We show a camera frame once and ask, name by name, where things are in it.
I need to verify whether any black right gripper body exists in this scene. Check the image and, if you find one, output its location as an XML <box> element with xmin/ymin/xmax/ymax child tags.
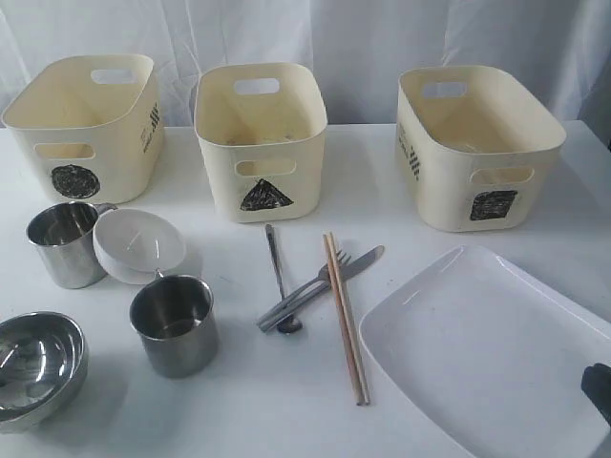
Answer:
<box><xmin>580</xmin><ymin>363</ymin><xmax>611</xmax><ymax>423</ymax></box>

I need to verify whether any steel table knife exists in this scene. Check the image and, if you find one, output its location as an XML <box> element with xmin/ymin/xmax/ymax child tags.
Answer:
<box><xmin>260</xmin><ymin>245</ymin><xmax>385</xmax><ymax>333</ymax></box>

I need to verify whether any steel fork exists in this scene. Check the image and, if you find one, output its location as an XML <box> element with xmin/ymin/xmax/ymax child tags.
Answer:
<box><xmin>256</xmin><ymin>264</ymin><xmax>329</xmax><ymax>328</ymax></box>

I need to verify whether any steel spoon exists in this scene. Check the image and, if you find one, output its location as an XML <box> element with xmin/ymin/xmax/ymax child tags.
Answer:
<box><xmin>264</xmin><ymin>223</ymin><xmax>303</xmax><ymax>335</ymax></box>

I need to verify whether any steel mug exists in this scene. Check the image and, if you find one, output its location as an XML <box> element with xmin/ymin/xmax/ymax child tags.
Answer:
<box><xmin>26</xmin><ymin>201</ymin><xmax>117</xmax><ymax>289</ymax></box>
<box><xmin>129</xmin><ymin>272</ymin><xmax>220</xmax><ymax>378</ymax></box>

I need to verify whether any white ceramic bowl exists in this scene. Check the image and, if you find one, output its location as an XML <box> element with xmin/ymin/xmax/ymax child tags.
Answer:
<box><xmin>93</xmin><ymin>208</ymin><xmax>186</xmax><ymax>285</ymax></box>

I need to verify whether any white rectangular plate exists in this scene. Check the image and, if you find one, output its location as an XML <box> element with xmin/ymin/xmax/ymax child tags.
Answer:
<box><xmin>359</xmin><ymin>245</ymin><xmax>610</xmax><ymax>457</ymax></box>

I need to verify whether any cream bin with square mark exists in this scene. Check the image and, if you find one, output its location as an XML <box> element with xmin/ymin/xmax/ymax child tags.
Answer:
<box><xmin>395</xmin><ymin>65</ymin><xmax>567</xmax><ymax>232</ymax></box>

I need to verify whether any white backdrop curtain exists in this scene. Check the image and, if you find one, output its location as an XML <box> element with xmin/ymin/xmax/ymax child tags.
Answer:
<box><xmin>1</xmin><ymin>1</ymin><xmax>610</xmax><ymax>137</ymax></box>

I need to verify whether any cream bin with triangle mark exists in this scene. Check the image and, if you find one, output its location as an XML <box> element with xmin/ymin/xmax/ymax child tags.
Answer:
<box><xmin>194</xmin><ymin>63</ymin><xmax>327</xmax><ymax>223</ymax></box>

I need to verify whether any cream bin with circle mark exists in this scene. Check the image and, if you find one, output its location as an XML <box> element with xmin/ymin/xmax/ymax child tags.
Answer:
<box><xmin>1</xmin><ymin>54</ymin><xmax>164</xmax><ymax>204</ymax></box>

